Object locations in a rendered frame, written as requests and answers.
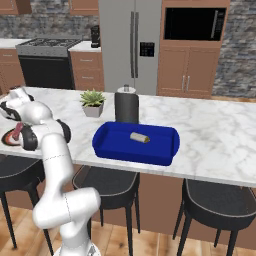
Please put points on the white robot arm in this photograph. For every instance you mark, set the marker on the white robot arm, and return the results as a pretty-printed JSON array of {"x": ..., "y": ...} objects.
[{"x": 56, "y": 166}]

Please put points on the black coffee machine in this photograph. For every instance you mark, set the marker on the black coffee machine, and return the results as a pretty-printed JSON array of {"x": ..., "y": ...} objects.
[{"x": 95, "y": 36}]

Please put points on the grey steel fridge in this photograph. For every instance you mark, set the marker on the grey steel fridge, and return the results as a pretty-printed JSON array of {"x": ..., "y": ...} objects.
[{"x": 116, "y": 46}]

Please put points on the blue tray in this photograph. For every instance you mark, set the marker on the blue tray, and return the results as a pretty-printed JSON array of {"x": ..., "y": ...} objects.
[{"x": 113, "y": 146}]

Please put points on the green plant in white pot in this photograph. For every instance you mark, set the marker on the green plant in white pot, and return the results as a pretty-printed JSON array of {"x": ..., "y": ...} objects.
[{"x": 92, "y": 103}]

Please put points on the black microwave oven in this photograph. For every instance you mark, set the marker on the black microwave oven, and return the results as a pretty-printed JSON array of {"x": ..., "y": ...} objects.
[{"x": 193, "y": 24}]

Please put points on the dark plate with orange rim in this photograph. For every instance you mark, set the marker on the dark plate with orange rim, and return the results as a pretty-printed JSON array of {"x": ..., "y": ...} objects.
[{"x": 7, "y": 139}]

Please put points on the reddish brown steak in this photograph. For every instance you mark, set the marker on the reddish brown steak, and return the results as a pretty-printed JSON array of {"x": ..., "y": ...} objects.
[{"x": 17, "y": 130}]

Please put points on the brown base cabinet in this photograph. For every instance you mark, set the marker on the brown base cabinet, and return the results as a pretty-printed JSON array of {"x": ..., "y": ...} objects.
[{"x": 10, "y": 68}]

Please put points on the brown kitchen island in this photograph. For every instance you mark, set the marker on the brown kitchen island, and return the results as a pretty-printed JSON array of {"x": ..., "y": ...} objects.
[{"x": 160, "y": 203}]

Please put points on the brown drawer cabinet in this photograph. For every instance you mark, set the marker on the brown drawer cabinet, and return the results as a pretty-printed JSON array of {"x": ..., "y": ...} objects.
[{"x": 87, "y": 70}]

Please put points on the brown wall cupboard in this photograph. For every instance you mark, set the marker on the brown wall cupboard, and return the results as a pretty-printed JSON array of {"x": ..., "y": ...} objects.
[
  {"x": 84, "y": 6},
  {"x": 13, "y": 6}
]

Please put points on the black and grey stove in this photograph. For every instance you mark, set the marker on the black and grey stove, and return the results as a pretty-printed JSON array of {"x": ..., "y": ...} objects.
[{"x": 45, "y": 66}]

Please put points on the black bar stool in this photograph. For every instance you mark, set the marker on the black bar stool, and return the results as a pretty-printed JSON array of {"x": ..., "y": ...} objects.
[
  {"x": 110, "y": 186},
  {"x": 16, "y": 171},
  {"x": 220, "y": 203}
]

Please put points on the brown tall cupboard unit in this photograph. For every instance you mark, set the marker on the brown tall cupboard unit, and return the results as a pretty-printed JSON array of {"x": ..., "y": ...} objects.
[{"x": 173, "y": 70}]

